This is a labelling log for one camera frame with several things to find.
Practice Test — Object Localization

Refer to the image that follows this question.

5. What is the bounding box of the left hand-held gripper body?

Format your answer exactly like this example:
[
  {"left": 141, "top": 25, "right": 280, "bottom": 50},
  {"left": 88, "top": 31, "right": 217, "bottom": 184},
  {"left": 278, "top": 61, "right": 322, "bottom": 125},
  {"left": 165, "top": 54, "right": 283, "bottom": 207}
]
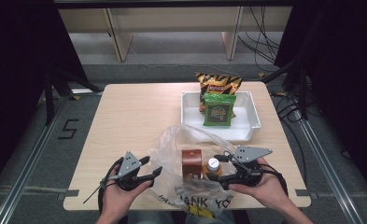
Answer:
[{"left": 117, "top": 151, "right": 149, "bottom": 191}]

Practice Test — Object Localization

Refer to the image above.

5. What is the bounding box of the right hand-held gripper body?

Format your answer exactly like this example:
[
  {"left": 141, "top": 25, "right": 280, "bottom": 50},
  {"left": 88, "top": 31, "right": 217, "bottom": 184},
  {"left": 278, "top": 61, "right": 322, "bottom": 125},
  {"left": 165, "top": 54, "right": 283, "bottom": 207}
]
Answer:
[{"left": 226, "top": 145, "right": 273, "bottom": 187}]

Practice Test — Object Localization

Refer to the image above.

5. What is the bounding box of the orange juice bottle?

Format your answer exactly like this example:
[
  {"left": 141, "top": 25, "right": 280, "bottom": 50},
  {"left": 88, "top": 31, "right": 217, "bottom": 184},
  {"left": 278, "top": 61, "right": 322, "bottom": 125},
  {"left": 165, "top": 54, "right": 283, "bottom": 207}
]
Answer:
[{"left": 202, "top": 157, "right": 224, "bottom": 181}]

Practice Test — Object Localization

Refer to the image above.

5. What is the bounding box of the clear plastic shopping bag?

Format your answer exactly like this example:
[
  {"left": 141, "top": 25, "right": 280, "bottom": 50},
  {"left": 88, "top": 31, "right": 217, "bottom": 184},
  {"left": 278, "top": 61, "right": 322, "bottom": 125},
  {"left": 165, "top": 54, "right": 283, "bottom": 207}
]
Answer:
[{"left": 147, "top": 123, "right": 238, "bottom": 218}]

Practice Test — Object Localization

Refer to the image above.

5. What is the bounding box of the brown carton box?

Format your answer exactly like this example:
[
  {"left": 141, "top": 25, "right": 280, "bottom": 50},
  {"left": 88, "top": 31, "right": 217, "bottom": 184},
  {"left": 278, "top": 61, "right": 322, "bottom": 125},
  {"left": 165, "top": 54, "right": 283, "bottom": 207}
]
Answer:
[{"left": 181, "top": 148, "right": 203, "bottom": 181}]

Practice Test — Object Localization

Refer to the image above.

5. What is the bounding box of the green snack packet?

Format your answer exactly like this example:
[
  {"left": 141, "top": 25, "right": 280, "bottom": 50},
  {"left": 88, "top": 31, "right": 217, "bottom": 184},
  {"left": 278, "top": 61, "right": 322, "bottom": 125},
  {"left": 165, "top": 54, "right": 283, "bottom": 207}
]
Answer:
[{"left": 203, "top": 92, "right": 237, "bottom": 128}]

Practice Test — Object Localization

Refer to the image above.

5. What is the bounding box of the white plastic bin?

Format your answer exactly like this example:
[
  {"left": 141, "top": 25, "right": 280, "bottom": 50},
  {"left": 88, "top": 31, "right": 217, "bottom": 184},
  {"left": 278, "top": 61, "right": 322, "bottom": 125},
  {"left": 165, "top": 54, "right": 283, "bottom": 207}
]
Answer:
[{"left": 180, "top": 91, "right": 262, "bottom": 144}]

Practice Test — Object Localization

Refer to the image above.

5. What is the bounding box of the black orange chips bag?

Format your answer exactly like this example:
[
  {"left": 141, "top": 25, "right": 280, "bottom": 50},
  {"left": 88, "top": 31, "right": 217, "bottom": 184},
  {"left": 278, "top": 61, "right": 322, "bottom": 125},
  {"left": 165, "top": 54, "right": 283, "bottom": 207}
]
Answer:
[{"left": 194, "top": 72, "right": 244, "bottom": 114}]

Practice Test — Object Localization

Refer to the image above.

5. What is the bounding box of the person's left hand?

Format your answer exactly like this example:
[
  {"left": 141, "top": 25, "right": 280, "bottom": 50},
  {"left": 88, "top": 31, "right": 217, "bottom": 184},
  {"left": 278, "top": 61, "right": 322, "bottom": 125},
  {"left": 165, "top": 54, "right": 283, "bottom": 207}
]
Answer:
[{"left": 101, "top": 166, "right": 152, "bottom": 217}]

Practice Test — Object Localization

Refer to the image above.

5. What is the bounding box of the person's right hand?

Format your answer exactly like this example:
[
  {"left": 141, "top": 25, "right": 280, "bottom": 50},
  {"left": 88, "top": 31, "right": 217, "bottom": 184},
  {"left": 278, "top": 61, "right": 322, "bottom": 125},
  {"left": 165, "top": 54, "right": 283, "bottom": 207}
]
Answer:
[{"left": 228, "top": 158, "right": 287, "bottom": 213}]

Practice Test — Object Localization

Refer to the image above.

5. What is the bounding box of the black metal stand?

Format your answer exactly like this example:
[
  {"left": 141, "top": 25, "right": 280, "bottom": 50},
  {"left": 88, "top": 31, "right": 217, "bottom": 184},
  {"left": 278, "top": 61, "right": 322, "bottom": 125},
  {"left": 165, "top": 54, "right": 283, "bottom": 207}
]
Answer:
[
  {"left": 261, "top": 59, "right": 310, "bottom": 120},
  {"left": 44, "top": 68, "right": 102, "bottom": 125}
]

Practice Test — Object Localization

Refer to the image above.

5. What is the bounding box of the black curtain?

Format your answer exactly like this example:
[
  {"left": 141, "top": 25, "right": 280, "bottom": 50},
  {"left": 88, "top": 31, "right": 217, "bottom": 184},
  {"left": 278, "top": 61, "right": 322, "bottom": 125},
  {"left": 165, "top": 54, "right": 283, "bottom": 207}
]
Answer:
[
  {"left": 0, "top": 0, "right": 89, "bottom": 188},
  {"left": 274, "top": 0, "right": 367, "bottom": 188}
]

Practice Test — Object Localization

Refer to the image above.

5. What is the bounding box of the beige wooden desk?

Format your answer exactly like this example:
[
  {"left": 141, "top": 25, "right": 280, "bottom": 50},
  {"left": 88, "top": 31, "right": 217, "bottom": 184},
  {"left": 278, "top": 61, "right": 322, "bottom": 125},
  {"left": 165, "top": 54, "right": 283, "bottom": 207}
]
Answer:
[{"left": 58, "top": 6, "right": 292, "bottom": 63}]

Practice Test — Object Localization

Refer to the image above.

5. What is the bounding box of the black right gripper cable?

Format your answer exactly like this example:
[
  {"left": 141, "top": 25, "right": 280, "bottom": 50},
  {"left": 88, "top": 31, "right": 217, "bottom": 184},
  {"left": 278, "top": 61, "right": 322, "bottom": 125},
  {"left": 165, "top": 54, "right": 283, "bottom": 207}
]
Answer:
[{"left": 259, "top": 162, "right": 289, "bottom": 197}]

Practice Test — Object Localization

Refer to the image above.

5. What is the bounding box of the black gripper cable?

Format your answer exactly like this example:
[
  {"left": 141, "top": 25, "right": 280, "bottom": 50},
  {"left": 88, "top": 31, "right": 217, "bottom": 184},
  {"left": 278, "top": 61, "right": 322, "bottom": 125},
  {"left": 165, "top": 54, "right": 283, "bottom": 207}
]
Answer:
[
  {"left": 259, "top": 162, "right": 289, "bottom": 197},
  {"left": 97, "top": 157, "right": 124, "bottom": 214}
]

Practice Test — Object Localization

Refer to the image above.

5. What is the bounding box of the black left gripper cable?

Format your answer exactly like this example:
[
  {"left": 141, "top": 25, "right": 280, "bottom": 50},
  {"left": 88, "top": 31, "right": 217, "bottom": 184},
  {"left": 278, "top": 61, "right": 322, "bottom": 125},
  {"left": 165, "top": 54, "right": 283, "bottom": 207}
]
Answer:
[{"left": 97, "top": 157, "right": 124, "bottom": 214}]

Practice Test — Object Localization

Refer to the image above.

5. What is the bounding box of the grey cable tie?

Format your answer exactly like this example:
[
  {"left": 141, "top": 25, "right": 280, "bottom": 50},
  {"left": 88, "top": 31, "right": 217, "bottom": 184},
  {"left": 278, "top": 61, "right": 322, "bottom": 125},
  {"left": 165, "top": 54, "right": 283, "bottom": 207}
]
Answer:
[{"left": 82, "top": 183, "right": 106, "bottom": 204}]

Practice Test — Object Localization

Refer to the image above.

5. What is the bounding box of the aluminium floor rail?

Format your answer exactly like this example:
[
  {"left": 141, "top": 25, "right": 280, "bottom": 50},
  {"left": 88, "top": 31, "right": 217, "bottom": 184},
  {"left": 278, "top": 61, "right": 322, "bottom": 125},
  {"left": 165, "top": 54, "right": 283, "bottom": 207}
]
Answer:
[
  {"left": 296, "top": 118, "right": 364, "bottom": 224},
  {"left": 0, "top": 89, "right": 105, "bottom": 224}
]

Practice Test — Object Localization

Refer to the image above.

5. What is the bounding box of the bundle of black floor cables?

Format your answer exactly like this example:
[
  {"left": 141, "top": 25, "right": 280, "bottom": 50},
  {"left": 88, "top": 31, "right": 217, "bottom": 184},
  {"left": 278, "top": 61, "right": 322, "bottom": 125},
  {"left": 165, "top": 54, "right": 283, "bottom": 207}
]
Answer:
[{"left": 237, "top": 6, "right": 282, "bottom": 73}]

